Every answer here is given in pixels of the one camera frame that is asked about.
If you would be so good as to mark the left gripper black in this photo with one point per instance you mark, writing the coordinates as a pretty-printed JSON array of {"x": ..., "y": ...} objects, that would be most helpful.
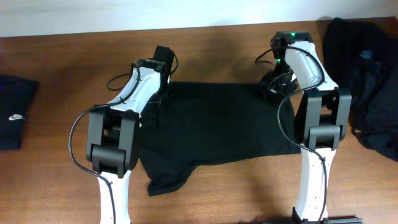
[{"x": 165, "y": 57}]

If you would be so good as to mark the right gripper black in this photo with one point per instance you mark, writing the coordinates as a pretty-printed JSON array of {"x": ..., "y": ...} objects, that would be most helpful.
[{"x": 280, "y": 94}]

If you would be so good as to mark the black t-shirt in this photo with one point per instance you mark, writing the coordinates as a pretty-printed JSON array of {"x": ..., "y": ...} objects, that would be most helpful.
[{"x": 206, "y": 124}]

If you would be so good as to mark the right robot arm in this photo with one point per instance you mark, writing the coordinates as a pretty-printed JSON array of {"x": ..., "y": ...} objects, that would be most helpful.
[{"x": 320, "y": 123}]

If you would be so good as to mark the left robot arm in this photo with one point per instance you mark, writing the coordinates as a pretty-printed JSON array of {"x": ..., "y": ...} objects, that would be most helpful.
[{"x": 111, "y": 130}]

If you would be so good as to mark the black clothes pile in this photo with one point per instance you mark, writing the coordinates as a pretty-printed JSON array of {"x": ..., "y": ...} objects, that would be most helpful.
[{"x": 362, "y": 57}]

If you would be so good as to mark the folded black Nike garment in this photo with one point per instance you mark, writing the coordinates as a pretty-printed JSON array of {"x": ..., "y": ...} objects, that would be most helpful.
[{"x": 17, "y": 94}]

